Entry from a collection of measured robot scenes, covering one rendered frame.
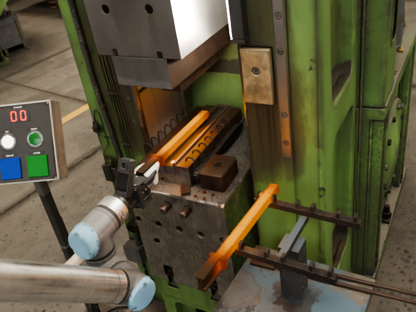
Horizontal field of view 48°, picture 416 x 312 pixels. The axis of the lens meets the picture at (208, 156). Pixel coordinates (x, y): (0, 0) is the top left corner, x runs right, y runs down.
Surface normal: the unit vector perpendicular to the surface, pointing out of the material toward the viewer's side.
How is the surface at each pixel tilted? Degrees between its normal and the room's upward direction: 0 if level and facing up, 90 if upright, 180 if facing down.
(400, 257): 0
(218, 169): 0
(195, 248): 90
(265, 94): 90
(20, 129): 60
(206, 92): 90
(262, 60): 90
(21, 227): 0
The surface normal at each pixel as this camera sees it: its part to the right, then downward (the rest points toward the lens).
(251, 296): -0.14, -0.83
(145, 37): -0.46, 0.53
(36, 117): -0.11, 0.05
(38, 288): 0.74, 0.18
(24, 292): 0.65, 0.40
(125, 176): -0.45, 0.04
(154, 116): 0.88, 0.15
